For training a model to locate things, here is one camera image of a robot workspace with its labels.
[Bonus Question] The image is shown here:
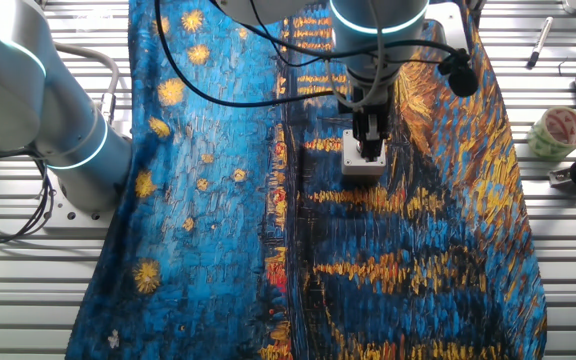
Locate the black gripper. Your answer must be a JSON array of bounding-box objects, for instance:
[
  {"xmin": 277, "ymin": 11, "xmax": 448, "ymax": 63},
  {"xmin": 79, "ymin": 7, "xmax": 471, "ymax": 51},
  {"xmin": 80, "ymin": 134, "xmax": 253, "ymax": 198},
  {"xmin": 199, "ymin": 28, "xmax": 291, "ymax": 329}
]
[{"xmin": 351, "ymin": 90, "xmax": 394, "ymax": 162}]

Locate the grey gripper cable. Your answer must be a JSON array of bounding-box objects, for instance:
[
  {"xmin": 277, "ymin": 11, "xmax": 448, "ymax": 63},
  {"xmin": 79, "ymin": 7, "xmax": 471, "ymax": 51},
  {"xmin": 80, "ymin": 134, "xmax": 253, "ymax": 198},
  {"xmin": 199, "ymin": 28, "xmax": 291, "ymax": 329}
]
[{"xmin": 325, "ymin": 0, "xmax": 387, "ymax": 112}]

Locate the black silver marker pen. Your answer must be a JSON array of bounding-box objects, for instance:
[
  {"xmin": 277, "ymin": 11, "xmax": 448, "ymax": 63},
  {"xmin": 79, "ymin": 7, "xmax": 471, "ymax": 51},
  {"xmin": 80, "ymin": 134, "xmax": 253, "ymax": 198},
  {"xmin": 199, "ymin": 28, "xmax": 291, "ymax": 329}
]
[{"xmin": 525, "ymin": 16, "xmax": 554, "ymax": 70}]

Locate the grey corrugated hose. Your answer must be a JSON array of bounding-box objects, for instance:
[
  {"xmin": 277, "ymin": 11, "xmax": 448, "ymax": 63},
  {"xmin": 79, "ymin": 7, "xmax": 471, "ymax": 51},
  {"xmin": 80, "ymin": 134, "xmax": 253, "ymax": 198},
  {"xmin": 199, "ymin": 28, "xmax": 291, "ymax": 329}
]
[{"xmin": 53, "ymin": 42, "xmax": 121, "ymax": 124}]

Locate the blue yellow painting print cloth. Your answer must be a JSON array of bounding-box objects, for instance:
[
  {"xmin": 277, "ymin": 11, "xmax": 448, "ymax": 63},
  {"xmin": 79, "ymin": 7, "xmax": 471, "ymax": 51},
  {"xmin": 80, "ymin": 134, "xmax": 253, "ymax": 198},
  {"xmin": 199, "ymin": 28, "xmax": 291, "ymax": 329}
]
[{"xmin": 65, "ymin": 0, "xmax": 549, "ymax": 360}]

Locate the black cable with clump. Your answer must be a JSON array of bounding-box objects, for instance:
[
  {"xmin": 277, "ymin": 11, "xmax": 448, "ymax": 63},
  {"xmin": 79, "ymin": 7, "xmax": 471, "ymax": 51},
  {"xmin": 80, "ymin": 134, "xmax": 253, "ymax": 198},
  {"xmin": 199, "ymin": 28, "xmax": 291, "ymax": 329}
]
[{"xmin": 207, "ymin": 0, "xmax": 469, "ymax": 64}]

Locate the black cable bundle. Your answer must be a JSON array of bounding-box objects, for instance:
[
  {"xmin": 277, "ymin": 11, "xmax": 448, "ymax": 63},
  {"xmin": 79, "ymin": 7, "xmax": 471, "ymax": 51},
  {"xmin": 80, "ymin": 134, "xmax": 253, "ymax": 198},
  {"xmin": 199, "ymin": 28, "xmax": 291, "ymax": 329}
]
[{"xmin": 0, "ymin": 149, "xmax": 57, "ymax": 245}]

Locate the black cable clump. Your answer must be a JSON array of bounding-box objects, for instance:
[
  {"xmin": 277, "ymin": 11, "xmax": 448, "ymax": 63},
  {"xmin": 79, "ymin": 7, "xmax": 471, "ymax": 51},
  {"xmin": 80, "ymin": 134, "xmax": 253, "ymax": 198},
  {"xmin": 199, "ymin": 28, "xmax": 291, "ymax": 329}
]
[{"xmin": 437, "ymin": 48, "xmax": 480, "ymax": 99}]

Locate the green patterned tape roll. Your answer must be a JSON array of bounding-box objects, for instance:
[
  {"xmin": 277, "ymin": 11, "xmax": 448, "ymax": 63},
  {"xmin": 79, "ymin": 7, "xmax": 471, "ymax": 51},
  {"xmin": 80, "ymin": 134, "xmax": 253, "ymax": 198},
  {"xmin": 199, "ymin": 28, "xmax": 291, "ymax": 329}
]
[{"xmin": 526, "ymin": 105, "xmax": 576, "ymax": 162}]

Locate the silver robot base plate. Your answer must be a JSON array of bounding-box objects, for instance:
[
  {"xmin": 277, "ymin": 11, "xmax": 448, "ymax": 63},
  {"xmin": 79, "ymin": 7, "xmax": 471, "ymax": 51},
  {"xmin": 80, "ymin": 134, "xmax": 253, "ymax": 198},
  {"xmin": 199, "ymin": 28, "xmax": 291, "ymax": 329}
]
[{"xmin": 42, "ymin": 169, "xmax": 119, "ymax": 239}]

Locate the white wrist mount plate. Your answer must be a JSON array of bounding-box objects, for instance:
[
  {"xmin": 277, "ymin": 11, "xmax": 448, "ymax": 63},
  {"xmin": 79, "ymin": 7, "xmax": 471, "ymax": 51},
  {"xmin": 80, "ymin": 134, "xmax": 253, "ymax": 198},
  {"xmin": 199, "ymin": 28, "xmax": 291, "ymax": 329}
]
[{"xmin": 423, "ymin": 2, "xmax": 469, "ymax": 56}]

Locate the long black cable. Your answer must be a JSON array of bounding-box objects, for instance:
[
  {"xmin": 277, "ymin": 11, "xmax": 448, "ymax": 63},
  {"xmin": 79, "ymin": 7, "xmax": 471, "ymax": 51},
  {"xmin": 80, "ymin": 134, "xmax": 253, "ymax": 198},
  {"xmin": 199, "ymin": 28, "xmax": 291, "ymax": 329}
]
[{"xmin": 153, "ymin": 0, "xmax": 354, "ymax": 109}]

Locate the grey square button box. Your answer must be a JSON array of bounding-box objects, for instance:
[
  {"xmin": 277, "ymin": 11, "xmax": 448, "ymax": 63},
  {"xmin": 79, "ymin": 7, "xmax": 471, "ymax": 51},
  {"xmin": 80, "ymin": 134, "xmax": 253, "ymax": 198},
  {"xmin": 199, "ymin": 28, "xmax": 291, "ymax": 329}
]
[{"xmin": 340, "ymin": 128, "xmax": 388, "ymax": 177}]

